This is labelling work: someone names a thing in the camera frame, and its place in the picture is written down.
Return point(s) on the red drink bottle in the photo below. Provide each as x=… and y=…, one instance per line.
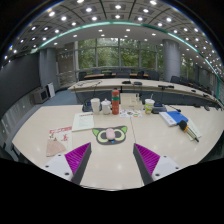
x=115, y=103

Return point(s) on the white paper cup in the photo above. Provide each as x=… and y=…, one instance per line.
x=95, y=106

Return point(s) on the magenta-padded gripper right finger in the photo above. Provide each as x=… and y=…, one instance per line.
x=165, y=165

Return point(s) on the white printed paper sheet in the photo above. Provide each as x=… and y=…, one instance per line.
x=83, y=121

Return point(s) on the black handheld microphone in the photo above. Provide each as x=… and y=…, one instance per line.
x=183, y=126

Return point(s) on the red and white leaflet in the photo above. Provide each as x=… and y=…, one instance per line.
x=60, y=140

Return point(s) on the group of ceiling lights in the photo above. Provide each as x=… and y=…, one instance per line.
x=116, y=6

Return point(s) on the pink computer mouse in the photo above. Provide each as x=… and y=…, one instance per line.
x=110, y=134

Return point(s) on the long curved conference table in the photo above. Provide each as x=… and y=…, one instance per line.
x=110, y=84

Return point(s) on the white cardboard box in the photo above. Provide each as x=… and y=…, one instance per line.
x=128, y=102

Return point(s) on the white lidded mug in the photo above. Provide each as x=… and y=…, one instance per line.
x=106, y=107

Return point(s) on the printed cup with straw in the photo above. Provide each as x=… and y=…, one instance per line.
x=149, y=106

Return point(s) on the colourful sticker sheet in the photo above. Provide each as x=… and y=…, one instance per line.
x=130, y=113

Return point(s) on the blue and white book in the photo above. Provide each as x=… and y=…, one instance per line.
x=175, y=117

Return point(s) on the cat face mouse pad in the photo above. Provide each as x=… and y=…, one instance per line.
x=100, y=137

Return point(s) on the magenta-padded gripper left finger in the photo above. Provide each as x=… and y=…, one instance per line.
x=58, y=165

